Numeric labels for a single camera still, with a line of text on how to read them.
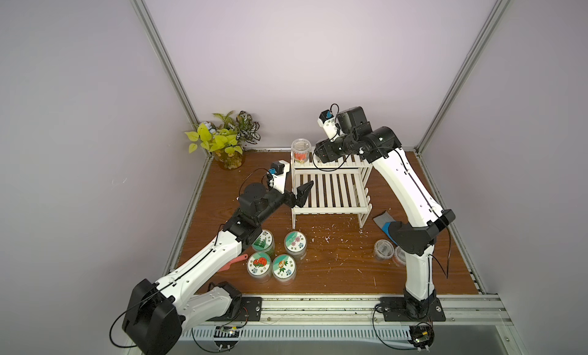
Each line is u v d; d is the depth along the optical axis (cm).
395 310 72
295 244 79
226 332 72
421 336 70
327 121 64
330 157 66
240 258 54
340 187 90
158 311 38
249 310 73
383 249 80
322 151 67
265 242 80
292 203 65
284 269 74
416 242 50
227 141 97
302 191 63
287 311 74
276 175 60
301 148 75
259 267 74
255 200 54
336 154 66
